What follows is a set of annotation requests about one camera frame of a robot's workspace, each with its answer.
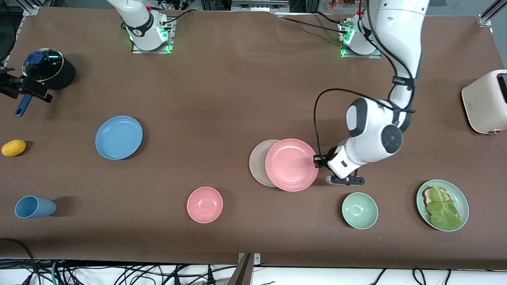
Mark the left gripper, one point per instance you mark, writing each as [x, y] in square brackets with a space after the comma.
[328, 160]

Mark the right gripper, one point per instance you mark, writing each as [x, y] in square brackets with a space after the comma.
[24, 86]

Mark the pink plate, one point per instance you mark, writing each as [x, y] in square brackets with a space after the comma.
[291, 166]

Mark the blue plate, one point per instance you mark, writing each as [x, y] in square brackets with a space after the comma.
[119, 137]

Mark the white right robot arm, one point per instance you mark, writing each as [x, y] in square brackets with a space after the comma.
[142, 23]

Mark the glass lid with blue knob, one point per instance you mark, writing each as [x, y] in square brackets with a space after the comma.
[49, 65]

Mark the yellow toy lemon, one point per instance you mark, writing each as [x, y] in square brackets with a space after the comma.
[14, 148]

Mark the black round object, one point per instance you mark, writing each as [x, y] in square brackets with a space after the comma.
[6, 39]

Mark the green bowl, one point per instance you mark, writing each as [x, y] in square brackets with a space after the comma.
[359, 210]

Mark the beige plate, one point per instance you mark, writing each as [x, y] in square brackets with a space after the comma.
[257, 164]

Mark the toast slice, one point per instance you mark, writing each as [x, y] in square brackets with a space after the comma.
[427, 194]

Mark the blue cup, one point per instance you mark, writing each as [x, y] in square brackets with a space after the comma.
[33, 207]

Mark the pink bowl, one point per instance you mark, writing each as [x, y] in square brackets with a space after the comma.
[204, 205]

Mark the green lettuce leaf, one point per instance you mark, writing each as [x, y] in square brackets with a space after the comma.
[443, 213]

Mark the dark slanted pole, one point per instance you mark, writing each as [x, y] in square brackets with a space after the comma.
[243, 273]

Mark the brown table cover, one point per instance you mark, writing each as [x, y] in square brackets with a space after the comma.
[198, 99]

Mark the green plate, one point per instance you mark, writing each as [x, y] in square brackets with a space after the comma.
[459, 198]

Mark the beige toaster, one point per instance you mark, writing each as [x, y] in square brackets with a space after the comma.
[485, 103]

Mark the aluminium frame profile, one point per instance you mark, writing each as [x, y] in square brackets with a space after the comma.
[31, 11]
[487, 18]

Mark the metal table edge bracket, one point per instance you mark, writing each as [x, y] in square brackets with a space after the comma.
[256, 259]

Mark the aluminium frame beam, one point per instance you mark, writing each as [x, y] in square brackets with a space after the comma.
[259, 4]

